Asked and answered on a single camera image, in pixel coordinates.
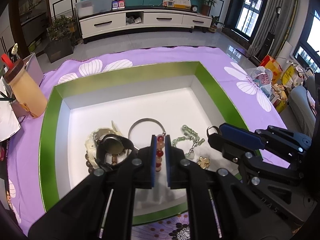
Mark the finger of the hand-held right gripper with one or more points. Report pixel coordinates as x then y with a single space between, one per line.
240 135
220 145

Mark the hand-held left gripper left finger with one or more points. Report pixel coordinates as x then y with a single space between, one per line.
153 155

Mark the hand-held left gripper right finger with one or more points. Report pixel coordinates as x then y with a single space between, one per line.
168 160

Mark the gold brooch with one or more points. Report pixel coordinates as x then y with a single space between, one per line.
203 162

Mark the black wristwatch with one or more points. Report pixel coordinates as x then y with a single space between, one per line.
125 142

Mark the silver bangle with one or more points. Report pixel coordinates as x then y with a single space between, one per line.
145 120

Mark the green cardboard box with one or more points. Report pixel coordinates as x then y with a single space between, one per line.
48 142

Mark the white printed plastic bag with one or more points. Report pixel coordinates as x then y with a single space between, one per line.
262 80

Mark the grey sofa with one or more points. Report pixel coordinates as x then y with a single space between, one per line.
302 105

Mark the yellow and red bag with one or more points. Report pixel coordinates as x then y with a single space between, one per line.
272 67

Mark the purple floral cloth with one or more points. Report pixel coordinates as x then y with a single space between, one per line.
155 55

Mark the small potted floor plant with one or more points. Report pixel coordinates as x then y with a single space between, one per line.
215 26

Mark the bright side window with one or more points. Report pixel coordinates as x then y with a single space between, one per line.
311 45

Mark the striped curtain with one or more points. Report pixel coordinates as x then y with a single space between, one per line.
275 22

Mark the dark-framed window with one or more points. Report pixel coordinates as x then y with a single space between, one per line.
250 15

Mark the potted plant in brown pot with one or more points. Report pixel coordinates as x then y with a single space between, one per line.
206 7

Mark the small black alarm clock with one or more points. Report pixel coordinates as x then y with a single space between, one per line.
194 8

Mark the white TV cabinet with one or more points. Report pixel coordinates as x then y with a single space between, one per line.
105 23

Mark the bushy plant in dark planter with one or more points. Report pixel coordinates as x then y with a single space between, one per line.
60 47

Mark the beige tumbler with brown lid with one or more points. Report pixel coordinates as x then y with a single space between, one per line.
25 92

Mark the yellow and white box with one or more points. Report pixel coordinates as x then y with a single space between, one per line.
181 3

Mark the grey flat panel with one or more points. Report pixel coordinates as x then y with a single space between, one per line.
33 67

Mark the small white device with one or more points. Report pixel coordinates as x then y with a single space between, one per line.
168 3

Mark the white paper sheet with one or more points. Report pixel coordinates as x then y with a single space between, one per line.
7 120

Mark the small blue-red desk gadget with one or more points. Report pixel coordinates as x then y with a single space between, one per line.
118 4

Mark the clear plastic storage box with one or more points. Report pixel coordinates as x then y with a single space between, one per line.
93 5

